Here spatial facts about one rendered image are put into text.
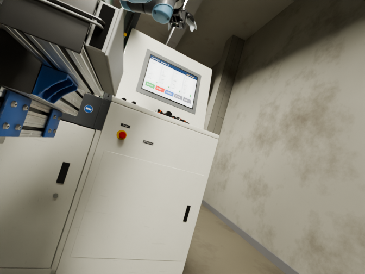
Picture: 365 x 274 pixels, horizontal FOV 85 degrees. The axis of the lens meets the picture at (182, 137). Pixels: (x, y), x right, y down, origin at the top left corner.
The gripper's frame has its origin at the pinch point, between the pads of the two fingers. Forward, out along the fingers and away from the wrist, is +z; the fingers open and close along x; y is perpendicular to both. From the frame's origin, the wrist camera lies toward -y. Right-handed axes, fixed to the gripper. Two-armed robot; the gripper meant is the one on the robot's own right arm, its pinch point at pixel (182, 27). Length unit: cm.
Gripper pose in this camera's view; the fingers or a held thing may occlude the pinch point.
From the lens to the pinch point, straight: 125.5
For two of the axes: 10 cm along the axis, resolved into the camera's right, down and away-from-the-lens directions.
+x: 9.8, 1.2, -1.6
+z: 1.4, 1.3, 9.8
